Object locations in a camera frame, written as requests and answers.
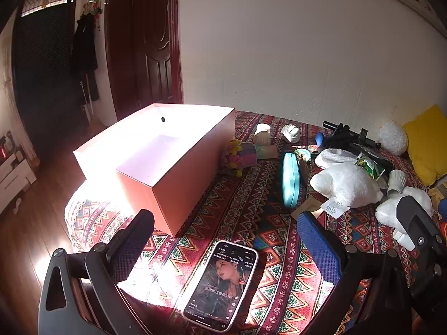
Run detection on colourful crochet flower toy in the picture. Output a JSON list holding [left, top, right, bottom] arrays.
[[220, 140, 258, 177]]

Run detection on patterned red blanket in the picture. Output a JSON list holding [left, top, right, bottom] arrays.
[[66, 110, 447, 335]]

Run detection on green snack packet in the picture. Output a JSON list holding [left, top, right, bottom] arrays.
[[354, 155, 386, 181]]

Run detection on dark glass door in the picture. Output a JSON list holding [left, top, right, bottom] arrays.
[[12, 0, 82, 142]]

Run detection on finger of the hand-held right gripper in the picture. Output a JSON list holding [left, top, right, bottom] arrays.
[[396, 195, 447, 255]]

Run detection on hanging dark clothes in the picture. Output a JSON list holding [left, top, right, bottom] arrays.
[[72, 12, 101, 106]]

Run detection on white ribbed shell ball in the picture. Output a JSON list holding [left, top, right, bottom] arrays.
[[281, 125, 301, 143]]

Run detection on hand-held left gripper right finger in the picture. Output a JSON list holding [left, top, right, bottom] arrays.
[[297, 211, 413, 335]]

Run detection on smartphone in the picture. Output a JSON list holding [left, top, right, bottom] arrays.
[[182, 240, 260, 332]]

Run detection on yellow pillow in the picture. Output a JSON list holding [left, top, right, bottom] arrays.
[[401, 105, 447, 186]]

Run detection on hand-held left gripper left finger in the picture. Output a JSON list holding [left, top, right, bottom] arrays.
[[38, 209, 156, 335]]

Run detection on white cup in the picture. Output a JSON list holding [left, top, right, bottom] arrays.
[[386, 169, 408, 198]]

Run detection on white knit hat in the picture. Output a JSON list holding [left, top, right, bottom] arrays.
[[314, 148, 364, 168]]

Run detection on large white plush toy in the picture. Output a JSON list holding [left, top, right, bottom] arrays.
[[309, 162, 384, 213]]

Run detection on black metal rod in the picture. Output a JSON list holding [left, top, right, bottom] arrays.
[[322, 121, 382, 150]]

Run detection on white fluffy ball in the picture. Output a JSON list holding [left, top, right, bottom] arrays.
[[379, 122, 409, 156]]

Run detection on dark wooden door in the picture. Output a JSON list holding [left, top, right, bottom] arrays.
[[105, 0, 184, 121]]

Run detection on green and brown block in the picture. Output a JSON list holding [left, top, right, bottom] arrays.
[[255, 145, 279, 160]]

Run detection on teal glasses case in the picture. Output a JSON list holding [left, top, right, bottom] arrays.
[[281, 152, 301, 208]]

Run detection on pink cardboard box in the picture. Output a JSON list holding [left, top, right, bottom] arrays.
[[73, 103, 235, 237]]

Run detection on brown paper card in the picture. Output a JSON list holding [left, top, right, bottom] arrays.
[[291, 196, 327, 221]]

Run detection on white cabinet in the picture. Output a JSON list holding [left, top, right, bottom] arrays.
[[0, 131, 37, 214]]

